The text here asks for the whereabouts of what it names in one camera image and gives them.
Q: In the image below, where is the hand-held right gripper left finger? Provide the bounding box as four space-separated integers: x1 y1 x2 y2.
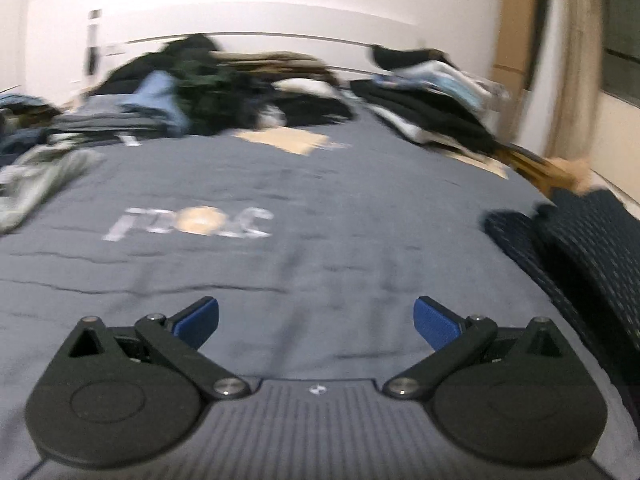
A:
65 296 251 402

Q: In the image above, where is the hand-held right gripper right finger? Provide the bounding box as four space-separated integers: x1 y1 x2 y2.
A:
382 296 563 402

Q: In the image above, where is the stack of folded clothes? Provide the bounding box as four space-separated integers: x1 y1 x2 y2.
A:
350 45 516 161

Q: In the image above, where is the navy dotted garment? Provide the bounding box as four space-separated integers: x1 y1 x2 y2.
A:
482 187 640 401

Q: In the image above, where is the wooden chair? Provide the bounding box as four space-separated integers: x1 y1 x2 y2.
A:
495 142 596 196

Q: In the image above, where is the orange woven cushion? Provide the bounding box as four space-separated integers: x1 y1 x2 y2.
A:
550 156 593 193

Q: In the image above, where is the light grey crumpled garment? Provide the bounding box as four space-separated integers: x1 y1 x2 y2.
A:
0 145 106 233

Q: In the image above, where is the folded dark grey garment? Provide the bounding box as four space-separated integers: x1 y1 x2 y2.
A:
50 95 166 146

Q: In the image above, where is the dark green garment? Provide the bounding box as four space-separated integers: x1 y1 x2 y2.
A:
170 57 261 136

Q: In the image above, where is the light blue garment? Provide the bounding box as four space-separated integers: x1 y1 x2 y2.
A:
120 70 193 136

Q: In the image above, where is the black crumpled garment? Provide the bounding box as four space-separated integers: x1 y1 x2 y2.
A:
270 92 358 128

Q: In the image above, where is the white garment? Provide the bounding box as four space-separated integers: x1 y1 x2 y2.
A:
272 77 336 98

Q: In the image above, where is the brown jacket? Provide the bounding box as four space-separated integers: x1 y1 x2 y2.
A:
210 50 341 86

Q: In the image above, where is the beige curtain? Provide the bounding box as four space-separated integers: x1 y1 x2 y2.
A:
545 0 608 161

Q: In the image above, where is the white headboard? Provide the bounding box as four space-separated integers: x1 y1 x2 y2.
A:
100 2 426 81

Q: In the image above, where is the tall cardboard box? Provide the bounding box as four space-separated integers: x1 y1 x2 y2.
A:
492 0 551 91

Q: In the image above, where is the window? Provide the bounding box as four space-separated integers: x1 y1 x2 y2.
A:
600 0 640 106

